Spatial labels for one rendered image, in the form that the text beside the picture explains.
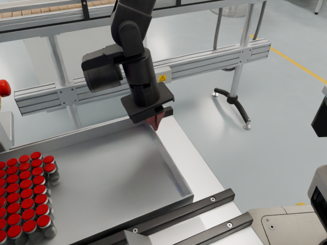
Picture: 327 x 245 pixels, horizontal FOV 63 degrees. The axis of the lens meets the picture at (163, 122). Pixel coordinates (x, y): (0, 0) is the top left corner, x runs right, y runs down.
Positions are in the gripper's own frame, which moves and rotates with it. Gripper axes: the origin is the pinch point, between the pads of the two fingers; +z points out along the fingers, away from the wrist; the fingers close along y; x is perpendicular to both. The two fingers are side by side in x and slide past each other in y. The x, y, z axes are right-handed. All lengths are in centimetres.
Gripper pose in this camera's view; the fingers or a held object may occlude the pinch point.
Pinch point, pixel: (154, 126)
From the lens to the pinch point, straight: 63.1
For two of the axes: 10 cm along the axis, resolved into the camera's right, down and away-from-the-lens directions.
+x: 4.1, 6.1, -6.8
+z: 1.6, 6.9, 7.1
